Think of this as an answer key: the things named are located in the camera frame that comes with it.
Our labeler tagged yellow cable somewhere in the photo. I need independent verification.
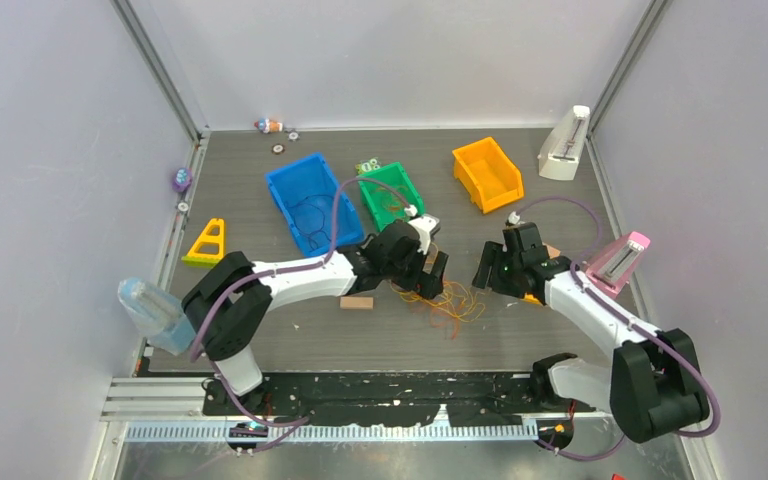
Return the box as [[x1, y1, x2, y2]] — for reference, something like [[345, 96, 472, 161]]
[[390, 281, 488, 326]]

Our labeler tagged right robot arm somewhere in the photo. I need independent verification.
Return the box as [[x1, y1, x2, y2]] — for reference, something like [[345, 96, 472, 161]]
[[472, 223, 719, 443]]

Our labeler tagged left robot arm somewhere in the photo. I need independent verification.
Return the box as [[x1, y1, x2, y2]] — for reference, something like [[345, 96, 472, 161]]
[[181, 214, 448, 414]]

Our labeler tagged yellow triangular toy right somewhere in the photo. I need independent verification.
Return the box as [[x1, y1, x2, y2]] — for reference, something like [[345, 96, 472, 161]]
[[523, 294, 542, 305]]

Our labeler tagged yellow triangular toy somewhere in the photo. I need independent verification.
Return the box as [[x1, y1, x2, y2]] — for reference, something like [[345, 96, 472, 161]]
[[181, 218, 226, 268], [523, 294, 542, 305]]

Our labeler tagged small wooden block right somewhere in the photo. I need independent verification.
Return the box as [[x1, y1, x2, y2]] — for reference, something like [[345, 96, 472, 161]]
[[546, 244, 561, 258]]

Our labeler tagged orange plastic bin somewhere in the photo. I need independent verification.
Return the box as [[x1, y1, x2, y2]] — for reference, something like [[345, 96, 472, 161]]
[[452, 137, 525, 214]]

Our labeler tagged green plastic bin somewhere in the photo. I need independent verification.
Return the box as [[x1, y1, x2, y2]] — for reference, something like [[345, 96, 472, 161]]
[[359, 162, 426, 231]]

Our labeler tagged pink metronome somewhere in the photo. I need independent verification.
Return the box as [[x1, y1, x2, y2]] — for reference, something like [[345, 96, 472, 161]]
[[585, 231, 651, 299]]

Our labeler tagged white metronome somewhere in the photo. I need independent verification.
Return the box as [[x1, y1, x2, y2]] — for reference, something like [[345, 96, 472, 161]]
[[538, 105, 591, 181]]

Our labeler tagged green gear toy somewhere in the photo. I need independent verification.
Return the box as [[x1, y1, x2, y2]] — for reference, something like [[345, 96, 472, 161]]
[[355, 158, 381, 175]]

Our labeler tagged blue plastic bin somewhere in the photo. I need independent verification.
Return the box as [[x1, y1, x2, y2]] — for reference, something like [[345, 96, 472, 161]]
[[265, 153, 365, 257]]

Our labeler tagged small toy figurine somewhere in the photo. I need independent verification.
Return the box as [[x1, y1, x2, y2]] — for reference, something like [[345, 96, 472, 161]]
[[253, 118, 284, 134]]

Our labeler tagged yellow triangular toy left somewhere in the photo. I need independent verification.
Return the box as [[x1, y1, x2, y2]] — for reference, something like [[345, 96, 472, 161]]
[[181, 218, 226, 268]]

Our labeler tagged purple round toy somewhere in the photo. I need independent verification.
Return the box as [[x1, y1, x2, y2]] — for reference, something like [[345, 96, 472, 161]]
[[172, 167, 193, 193]]

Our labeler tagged clear blue plastic container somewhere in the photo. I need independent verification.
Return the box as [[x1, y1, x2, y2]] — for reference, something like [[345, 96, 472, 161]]
[[117, 277, 196, 355]]

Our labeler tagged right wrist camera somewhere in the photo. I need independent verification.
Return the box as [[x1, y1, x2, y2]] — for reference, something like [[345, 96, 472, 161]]
[[505, 211, 522, 227]]

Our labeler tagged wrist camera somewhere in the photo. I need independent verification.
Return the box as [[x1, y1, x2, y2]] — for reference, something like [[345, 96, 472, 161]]
[[505, 211, 522, 227], [408, 214, 440, 255]]

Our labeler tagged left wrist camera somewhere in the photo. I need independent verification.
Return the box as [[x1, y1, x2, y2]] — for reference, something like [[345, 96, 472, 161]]
[[408, 214, 440, 255]]

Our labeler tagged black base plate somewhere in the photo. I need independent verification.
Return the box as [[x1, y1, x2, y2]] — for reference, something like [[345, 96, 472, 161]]
[[201, 371, 584, 427]]

